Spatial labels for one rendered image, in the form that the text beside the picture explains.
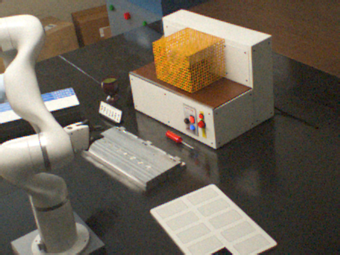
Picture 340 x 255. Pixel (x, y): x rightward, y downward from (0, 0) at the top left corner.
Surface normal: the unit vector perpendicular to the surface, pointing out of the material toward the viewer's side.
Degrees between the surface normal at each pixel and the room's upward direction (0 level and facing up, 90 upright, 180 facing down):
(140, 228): 0
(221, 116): 90
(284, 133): 0
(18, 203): 0
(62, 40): 86
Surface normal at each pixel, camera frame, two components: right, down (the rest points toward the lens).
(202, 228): -0.12, -0.85
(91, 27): 0.40, 0.43
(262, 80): 0.64, 0.33
